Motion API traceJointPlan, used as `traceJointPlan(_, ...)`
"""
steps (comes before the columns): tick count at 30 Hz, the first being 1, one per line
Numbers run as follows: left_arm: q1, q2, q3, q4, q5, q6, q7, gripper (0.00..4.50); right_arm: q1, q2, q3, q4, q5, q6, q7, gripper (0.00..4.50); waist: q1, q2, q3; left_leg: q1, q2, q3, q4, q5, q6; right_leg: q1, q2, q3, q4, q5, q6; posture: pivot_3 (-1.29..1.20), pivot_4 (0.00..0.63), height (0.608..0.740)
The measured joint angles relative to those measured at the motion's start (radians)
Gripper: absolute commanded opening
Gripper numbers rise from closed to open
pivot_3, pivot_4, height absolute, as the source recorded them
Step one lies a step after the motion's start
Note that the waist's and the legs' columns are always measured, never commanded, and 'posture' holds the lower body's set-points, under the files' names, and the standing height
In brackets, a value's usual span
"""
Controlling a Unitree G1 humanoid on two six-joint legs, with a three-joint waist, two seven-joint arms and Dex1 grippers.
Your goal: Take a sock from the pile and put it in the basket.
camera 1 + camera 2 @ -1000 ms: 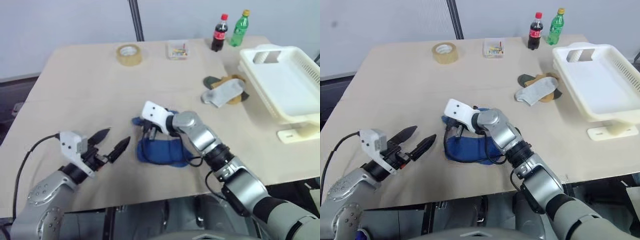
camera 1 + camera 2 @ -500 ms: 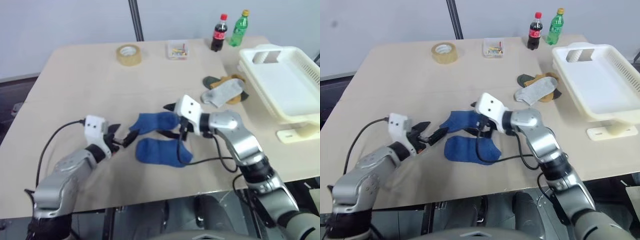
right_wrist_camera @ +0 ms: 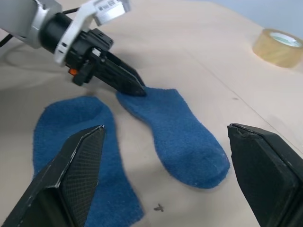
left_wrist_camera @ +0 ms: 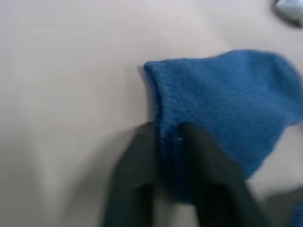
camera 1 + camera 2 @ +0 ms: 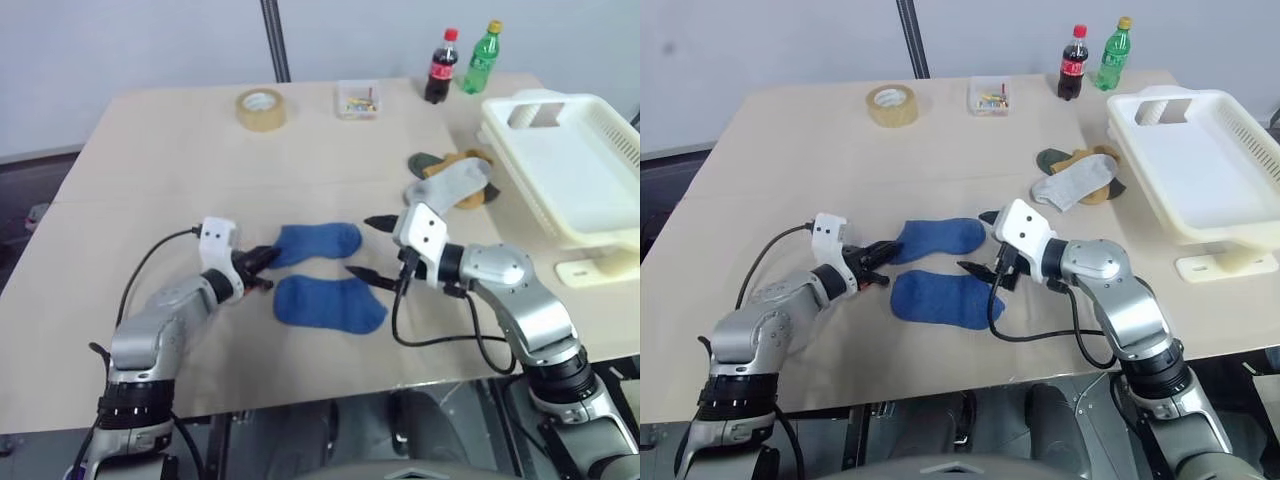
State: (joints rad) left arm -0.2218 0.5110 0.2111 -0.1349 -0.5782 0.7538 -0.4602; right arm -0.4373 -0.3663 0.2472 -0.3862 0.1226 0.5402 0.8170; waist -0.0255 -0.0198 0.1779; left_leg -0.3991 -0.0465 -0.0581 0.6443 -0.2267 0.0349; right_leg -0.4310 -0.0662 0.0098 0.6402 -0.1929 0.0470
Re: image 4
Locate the blue sock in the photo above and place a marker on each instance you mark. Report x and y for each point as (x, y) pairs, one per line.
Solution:
(298, 217)
(225, 94)

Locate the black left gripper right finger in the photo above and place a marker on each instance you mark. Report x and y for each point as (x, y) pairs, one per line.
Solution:
(217, 189)

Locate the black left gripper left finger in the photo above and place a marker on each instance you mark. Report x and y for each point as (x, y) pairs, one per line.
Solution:
(132, 184)

